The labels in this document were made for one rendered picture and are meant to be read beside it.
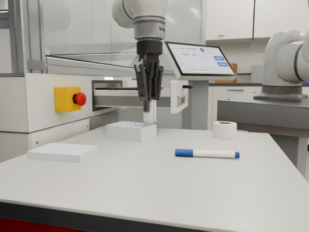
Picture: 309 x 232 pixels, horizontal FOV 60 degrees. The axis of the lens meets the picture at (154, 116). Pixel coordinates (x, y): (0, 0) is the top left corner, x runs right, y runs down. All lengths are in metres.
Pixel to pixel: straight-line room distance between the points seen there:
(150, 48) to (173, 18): 2.04
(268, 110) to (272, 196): 0.68
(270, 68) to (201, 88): 0.87
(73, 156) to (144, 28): 0.39
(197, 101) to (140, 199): 1.61
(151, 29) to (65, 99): 0.30
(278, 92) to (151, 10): 0.65
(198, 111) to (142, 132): 1.27
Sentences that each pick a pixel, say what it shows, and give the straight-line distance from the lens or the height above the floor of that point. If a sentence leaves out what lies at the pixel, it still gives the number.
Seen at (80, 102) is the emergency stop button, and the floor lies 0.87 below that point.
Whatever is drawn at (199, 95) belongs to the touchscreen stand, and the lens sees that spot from 1.97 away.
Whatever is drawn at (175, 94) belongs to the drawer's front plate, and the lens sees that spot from 0.88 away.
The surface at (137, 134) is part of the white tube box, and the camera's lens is 0.74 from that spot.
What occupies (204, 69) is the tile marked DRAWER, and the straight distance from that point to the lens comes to 1.91.
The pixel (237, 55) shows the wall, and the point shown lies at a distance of 4.63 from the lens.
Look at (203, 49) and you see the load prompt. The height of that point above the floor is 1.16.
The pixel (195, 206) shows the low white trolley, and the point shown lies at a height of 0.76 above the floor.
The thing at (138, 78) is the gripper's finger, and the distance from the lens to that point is 0.75.
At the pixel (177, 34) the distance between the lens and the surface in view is 2.75.
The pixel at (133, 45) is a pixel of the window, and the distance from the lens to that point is 1.45.
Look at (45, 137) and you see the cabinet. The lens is 0.77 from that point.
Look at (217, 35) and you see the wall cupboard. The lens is 4.33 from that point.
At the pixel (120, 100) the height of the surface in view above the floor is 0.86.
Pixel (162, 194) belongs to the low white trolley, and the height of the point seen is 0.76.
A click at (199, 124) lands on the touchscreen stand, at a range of 2.00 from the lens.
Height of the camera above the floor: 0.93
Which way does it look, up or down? 7 degrees down
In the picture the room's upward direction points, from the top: straight up
